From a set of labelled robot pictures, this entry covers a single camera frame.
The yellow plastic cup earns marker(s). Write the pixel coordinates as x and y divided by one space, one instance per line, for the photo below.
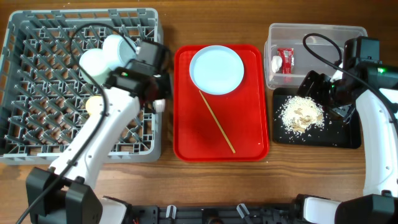
94 105

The light blue plate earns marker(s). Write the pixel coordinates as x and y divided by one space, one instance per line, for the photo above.
216 70

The red sauce packet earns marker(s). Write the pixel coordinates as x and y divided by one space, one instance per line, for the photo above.
287 55

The white napkin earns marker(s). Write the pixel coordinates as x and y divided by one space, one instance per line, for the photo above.
276 63

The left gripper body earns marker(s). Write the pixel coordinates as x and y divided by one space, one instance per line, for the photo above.
164 86

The wooden chopstick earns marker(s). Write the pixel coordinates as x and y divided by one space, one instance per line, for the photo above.
217 122

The grey dishwasher rack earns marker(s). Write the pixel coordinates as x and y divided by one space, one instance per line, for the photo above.
43 93

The rice food waste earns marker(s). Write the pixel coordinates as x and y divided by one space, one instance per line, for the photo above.
301 114

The light blue bowl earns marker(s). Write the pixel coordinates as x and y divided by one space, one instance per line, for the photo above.
117 51

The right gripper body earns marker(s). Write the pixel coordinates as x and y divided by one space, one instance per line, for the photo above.
322 89

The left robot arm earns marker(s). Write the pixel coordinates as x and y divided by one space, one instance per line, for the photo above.
64 192

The green bowl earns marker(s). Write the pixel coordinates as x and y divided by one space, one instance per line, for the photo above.
95 65

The red serving tray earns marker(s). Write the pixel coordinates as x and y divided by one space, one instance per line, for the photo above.
241 113

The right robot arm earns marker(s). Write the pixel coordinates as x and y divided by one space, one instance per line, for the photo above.
370 88

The black waste tray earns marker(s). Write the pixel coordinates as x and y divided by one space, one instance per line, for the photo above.
334 133

